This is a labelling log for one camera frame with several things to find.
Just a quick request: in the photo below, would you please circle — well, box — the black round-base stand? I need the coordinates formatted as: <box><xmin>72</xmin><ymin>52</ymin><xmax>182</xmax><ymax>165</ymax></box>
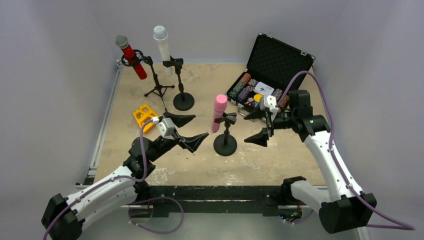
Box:
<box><xmin>162</xmin><ymin>56</ymin><xmax>195</xmax><ymax>111</ymax></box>
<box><xmin>213</xmin><ymin>112</ymin><xmax>237</xmax><ymax>156</ymax></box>

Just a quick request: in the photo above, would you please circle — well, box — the pink microphone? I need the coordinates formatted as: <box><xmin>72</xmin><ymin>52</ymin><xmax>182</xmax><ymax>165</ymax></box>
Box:
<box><xmin>211</xmin><ymin>94</ymin><xmax>228</xmax><ymax>133</ymax></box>

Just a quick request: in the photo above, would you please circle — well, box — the black tripod shock mount stand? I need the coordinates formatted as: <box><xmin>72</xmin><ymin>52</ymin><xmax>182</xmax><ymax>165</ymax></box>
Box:
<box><xmin>120</xmin><ymin>48</ymin><xmax>176</xmax><ymax>114</ymax></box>

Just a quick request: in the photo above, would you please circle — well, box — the white microphone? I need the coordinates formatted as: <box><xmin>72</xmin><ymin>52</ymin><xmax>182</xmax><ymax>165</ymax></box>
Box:
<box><xmin>153</xmin><ymin>25</ymin><xmax>171</xmax><ymax>62</ymax></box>

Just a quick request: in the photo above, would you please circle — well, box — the red glitter microphone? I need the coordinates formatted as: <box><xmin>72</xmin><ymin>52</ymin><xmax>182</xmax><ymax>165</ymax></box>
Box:
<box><xmin>115</xmin><ymin>34</ymin><xmax>147</xmax><ymax>80</ymax></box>

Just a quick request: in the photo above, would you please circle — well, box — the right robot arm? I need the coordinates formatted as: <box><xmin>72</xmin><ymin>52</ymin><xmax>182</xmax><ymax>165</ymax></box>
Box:
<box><xmin>244</xmin><ymin>90</ymin><xmax>377</xmax><ymax>234</ymax></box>

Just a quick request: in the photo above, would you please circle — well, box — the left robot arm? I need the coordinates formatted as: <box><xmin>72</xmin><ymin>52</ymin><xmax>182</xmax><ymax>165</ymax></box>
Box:
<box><xmin>41</xmin><ymin>112</ymin><xmax>209</xmax><ymax>240</ymax></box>

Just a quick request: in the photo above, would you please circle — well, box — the yellow dealer button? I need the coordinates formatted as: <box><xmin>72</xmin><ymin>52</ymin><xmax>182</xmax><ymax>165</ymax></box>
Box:
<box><xmin>253</xmin><ymin>94</ymin><xmax>263</xmax><ymax>103</ymax></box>

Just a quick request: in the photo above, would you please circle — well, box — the white card deck box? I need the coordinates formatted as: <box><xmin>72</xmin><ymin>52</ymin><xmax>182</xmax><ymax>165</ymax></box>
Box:
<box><xmin>253</xmin><ymin>81</ymin><xmax>275</xmax><ymax>96</ymax></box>

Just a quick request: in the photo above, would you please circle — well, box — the black poker chip case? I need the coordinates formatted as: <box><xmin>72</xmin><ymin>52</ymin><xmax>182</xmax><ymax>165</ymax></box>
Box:
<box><xmin>226</xmin><ymin>33</ymin><xmax>316</xmax><ymax>111</ymax></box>

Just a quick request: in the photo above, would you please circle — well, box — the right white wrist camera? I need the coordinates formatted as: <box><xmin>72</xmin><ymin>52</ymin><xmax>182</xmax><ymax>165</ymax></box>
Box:
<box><xmin>259</xmin><ymin>95</ymin><xmax>279</xmax><ymax>122</ymax></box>

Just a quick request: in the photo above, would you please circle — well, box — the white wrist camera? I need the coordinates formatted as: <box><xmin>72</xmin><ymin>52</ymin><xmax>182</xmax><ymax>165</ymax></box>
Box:
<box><xmin>151</xmin><ymin>116</ymin><xmax>176</xmax><ymax>140</ymax></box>
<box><xmin>259</xmin><ymin>95</ymin><xmax>279</xmax><ymax>122</ymax></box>

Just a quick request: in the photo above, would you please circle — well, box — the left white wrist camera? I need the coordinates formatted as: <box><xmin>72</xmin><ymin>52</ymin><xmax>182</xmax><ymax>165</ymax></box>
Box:
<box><xmin>151</xmin><ymin>116</ymin><xmax>176</xmax><ymax>140</ymax></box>

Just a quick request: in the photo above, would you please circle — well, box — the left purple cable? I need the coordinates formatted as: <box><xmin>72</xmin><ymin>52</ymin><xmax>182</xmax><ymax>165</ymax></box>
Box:
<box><xmin>42</xmin><ymin>118</ymin><xmax>157</xmax><ymax>240</ymax></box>

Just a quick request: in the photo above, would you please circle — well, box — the yellow plastic bracket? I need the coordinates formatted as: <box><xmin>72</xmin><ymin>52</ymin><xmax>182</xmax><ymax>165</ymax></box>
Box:
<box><xmin>132</xmin><ymin>104</ymin><xmax>159</xmax><ymax>129</ymax></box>

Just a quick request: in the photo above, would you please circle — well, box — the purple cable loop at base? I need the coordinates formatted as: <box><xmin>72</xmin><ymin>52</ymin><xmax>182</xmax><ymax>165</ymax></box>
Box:
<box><xmin>128</xmin><ymin>196</ymin><xmax>185</xmax><ymax>235</ymax></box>

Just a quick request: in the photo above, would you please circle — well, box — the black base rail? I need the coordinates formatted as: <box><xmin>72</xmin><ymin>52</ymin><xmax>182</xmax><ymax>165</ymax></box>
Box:
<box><xmin>125</xmin><ymin>184</ymin><xmax>312</xmax><ymax>220</ymax></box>

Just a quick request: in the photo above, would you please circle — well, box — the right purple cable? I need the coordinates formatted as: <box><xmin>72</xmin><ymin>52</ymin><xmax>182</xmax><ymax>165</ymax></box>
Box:
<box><xmin>276</xmin><ymin>70</ymin><xmax>416</xmax><ymax>231</ymax></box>

